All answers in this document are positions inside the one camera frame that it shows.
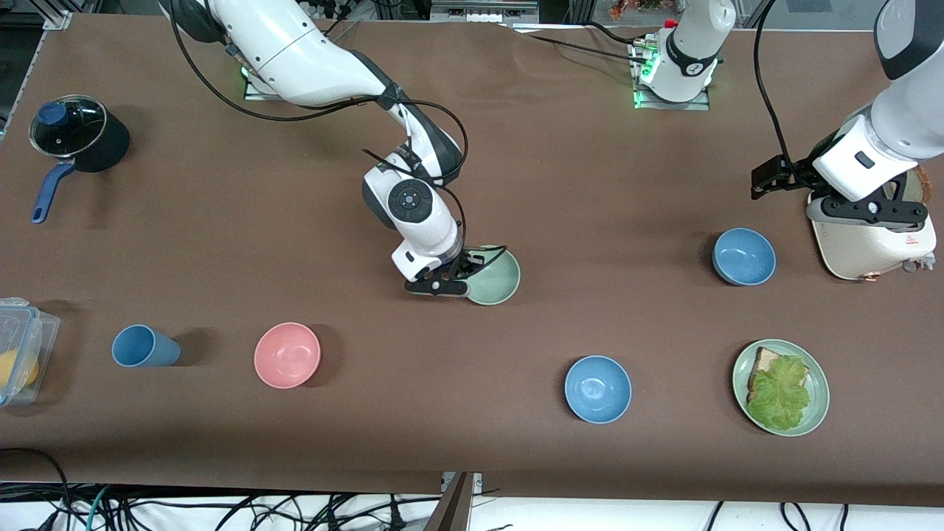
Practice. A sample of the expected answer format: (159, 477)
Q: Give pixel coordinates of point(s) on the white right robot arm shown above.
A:
(295, 51)

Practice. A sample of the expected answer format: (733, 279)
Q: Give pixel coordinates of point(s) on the pink bowl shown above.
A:
(287, 355)

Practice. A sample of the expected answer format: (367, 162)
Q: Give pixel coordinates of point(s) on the cream white toaster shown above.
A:
(863, 251)

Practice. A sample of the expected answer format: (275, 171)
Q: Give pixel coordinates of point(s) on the blue cup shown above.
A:
(144, 346)

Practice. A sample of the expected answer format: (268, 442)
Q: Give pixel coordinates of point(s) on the small metal bracket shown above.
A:
(478, 481)

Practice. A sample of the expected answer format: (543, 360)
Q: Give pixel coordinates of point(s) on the clear plastic container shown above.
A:
(40, 332)

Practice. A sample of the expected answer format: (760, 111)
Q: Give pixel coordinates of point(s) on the brown table cover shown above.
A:
(590, 184)

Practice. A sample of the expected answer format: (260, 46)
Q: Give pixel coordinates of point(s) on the bread slice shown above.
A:
(767, 361)

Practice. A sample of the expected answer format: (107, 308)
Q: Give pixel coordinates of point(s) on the yellow round food item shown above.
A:
(18, 370)

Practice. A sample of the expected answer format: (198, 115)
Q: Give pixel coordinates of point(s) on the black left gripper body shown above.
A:
(795, 175)

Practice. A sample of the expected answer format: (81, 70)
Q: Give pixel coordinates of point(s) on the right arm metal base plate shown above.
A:
(254, 90)

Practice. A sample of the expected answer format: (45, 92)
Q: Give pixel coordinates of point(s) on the blue bowl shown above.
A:
(597, 389)
(743, 256)

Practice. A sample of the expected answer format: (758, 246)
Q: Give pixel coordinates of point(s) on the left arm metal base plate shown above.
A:
(700, 103)

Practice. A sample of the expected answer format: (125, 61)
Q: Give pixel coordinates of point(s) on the dark angled beam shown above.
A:
(453, 509)

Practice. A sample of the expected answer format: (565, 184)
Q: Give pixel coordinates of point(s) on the glass lid blue knob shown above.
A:
(70, 129)

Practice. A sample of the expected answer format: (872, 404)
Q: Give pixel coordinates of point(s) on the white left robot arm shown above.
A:
(914, 110)

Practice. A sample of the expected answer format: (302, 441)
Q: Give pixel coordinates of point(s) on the green plate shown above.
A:
(818, 391)

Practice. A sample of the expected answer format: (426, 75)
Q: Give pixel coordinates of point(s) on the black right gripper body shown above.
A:
(467, 260)

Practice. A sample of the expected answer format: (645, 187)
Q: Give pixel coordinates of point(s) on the green bowl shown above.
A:
(498, 286)

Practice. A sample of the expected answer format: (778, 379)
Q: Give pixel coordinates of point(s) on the green lettuce leaf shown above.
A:
(778, 394)

